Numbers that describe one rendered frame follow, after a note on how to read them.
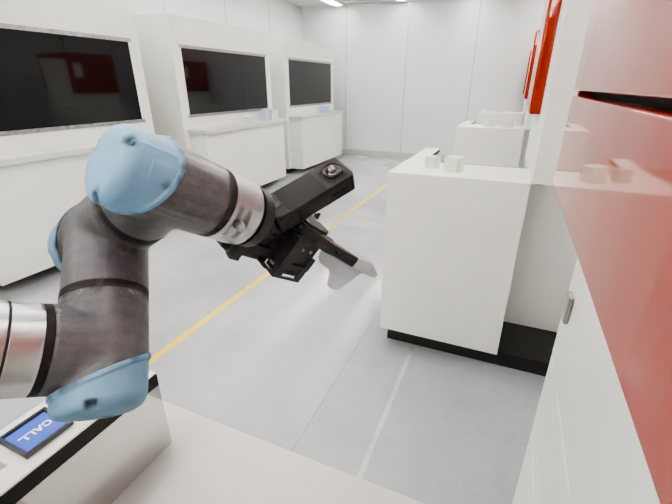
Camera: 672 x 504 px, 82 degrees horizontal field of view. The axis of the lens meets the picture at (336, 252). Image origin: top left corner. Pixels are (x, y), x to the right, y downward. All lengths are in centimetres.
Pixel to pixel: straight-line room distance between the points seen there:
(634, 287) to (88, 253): 40
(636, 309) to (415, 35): 799
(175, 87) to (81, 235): 431
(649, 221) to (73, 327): 38
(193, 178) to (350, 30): 820
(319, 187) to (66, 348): 29
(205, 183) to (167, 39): 438
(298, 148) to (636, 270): 638
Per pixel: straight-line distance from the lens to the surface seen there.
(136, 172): 35
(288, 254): 48
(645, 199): 22
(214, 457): 70
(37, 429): 63
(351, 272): 53
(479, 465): 180
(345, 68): 851
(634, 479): 35
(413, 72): 809
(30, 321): 38
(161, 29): 479
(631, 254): 22
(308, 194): 47
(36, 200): 353
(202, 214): 38
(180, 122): 473
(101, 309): 39
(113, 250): 42
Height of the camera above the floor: 135
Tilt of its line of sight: 23 degrees down
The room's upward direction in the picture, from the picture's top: straight up
